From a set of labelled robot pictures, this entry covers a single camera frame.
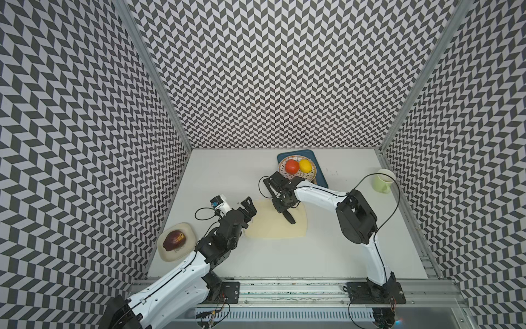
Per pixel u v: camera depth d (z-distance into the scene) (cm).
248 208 71
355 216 54
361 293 74
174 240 79
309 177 105
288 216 91
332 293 75
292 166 105
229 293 72
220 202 68
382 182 94
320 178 106
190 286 59
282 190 69
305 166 105
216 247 58
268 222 91
